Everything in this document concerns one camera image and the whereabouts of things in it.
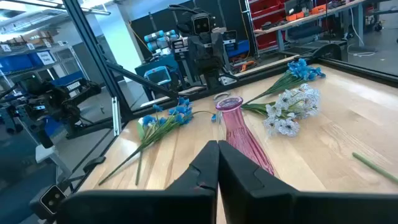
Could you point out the grey workbench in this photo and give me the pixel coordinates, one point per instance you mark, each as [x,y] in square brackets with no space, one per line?
[280,25]

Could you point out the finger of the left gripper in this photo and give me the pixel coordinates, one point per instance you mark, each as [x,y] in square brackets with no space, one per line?
[197,53]
[216,53]

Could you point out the blue crate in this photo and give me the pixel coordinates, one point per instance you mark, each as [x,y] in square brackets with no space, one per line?
[239,48]

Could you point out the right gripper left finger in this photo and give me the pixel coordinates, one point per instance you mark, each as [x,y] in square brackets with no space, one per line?
[186,205]

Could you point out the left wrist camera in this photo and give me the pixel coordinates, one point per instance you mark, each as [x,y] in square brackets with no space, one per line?
[202,25]

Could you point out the orange hand tool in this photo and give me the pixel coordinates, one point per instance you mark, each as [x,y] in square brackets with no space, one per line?
[247,66]

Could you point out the orange box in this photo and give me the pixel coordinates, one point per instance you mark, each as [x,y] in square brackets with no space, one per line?
[318,9]
[293,16]

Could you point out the grey table-level camera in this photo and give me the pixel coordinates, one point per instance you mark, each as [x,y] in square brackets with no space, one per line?
[51,200]

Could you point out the silver mounting plate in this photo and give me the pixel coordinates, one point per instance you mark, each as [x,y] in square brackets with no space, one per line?
[227,81]

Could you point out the black metal table frame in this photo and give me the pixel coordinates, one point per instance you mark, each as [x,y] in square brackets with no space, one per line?
[91,46]

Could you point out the pink ribbed glass vase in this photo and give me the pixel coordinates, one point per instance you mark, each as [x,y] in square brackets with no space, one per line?
[239,133]

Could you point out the black rail clamp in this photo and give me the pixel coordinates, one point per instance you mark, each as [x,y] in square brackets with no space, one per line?
[94,163]

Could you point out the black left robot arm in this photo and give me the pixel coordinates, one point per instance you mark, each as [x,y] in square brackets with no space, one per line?
[211,81]

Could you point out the silver aluminium bar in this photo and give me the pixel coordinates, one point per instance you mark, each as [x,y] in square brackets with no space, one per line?
[116,115]

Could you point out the red artificial tulip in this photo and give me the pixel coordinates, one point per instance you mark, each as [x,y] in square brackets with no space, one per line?
[376,168]

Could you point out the white office chair blue seat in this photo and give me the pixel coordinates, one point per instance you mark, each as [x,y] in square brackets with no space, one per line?
[45,154]

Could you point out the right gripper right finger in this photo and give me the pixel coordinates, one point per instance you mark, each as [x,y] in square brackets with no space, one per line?
[264,202]

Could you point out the blue artificial flower bunch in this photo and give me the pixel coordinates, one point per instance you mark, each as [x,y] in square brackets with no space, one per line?
[178,117]
[300,70]

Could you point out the blue-framed teach pendant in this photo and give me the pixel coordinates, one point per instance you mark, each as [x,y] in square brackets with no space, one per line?
[157,76]

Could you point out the red storage bin rack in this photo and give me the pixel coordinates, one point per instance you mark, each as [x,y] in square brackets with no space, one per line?
[264,40]

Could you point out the neighbouring black robot arm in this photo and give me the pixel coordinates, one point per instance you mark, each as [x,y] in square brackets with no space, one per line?
[62,99]

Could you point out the black partition panel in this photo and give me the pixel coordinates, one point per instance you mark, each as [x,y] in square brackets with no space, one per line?
[161,18]

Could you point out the blue storage bin white label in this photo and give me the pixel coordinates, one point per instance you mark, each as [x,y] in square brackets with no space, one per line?
[32,59]

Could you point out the white artificial flower bunch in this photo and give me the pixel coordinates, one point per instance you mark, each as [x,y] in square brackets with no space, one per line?
[289,105]

